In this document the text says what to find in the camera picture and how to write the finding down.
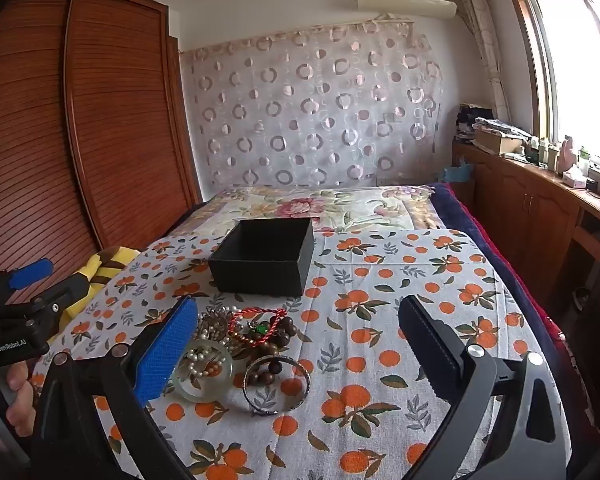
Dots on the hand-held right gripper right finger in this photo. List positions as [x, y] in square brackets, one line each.
[430, 355]

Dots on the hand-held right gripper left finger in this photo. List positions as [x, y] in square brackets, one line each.
[162, 360]

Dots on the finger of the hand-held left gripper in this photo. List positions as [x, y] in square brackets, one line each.
[67, 291]
[30, 272]

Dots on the pale jade bangle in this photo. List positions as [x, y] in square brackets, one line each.
[225, 380]

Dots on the silver metal bangle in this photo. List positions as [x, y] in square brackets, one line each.
[305, 385]

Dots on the black cardboard box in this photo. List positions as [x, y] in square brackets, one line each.
[280, 240]

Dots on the person's left hand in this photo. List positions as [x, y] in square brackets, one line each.
[20, 400]

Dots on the yellow striped plush toy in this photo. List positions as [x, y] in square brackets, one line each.
[105, 270]

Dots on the orange fruit print cloth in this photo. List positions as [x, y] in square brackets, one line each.
[380, 310]

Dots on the red blanket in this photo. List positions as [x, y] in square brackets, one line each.
[530, 300]

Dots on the dark blue blanket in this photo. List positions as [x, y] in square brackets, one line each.
[480, 240]

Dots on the brown slatted wardrobe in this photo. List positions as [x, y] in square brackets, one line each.
[80, 135]

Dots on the floral blanket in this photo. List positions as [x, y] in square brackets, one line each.
[360, 205]

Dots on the wooden side cabinet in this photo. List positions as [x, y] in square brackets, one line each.
[520, 210]

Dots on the blue plastic bag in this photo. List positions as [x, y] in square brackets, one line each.
[457, 172]

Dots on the brown cardboard box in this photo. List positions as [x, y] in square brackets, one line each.
[495, 144]

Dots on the white tissue box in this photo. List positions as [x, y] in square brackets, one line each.
[575, 179]

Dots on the stack of dark clothes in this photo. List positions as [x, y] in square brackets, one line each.
[467, 120]

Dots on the pink figurine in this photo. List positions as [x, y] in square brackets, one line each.
[567, 152]

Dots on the circle pattern sheer curtain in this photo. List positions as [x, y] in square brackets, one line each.
[305, 110]

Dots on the wrapped air conditioner pipe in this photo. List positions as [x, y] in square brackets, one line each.
[485, 50]

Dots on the window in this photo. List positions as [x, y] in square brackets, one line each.
[575, 70]

